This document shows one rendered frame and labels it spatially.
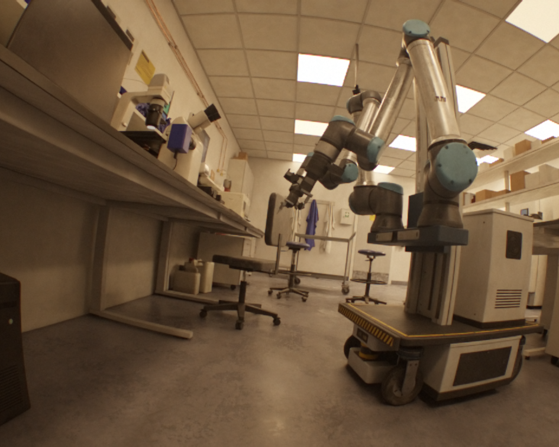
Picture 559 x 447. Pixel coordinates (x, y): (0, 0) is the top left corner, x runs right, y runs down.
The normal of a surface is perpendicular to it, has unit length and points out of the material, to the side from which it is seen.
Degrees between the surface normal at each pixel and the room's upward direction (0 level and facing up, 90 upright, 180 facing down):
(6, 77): 180
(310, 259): 90
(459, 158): 95
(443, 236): 90
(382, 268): 90
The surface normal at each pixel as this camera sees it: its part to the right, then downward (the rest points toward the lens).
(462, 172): -0.29, -0.03
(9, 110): 0.99, 0.11
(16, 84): -0.11, 0.99
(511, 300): 0.11, -0.07
